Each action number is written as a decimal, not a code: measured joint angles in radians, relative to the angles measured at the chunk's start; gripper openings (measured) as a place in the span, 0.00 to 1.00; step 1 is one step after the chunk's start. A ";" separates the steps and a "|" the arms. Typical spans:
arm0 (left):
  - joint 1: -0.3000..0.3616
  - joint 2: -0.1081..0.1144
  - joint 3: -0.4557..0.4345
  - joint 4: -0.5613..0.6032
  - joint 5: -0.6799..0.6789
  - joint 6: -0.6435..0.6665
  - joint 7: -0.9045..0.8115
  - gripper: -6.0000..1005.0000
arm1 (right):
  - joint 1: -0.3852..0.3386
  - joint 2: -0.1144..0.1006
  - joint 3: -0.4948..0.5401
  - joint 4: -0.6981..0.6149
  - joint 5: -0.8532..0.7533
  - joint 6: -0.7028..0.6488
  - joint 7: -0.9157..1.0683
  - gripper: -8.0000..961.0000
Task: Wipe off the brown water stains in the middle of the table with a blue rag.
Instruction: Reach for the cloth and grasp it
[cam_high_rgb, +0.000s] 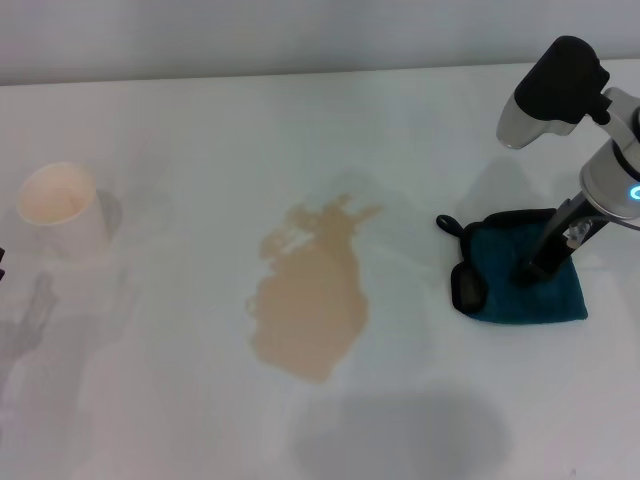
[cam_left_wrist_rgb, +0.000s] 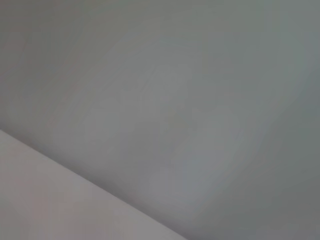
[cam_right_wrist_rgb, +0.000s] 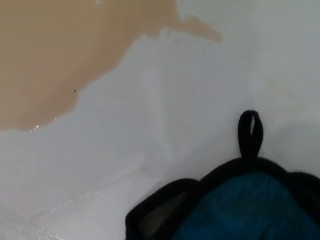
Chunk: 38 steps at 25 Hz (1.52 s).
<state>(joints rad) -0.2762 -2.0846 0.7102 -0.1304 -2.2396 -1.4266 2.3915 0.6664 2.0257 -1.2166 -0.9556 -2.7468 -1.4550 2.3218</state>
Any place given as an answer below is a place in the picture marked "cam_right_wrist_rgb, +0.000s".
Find blue rag with black trim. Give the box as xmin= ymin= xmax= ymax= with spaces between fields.
xmin=124 ymin=109 xmax=320 ymax=240

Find brown water stain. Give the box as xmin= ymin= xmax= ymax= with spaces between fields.
xmin=0 ymin=0 xmax=224 ymax=133

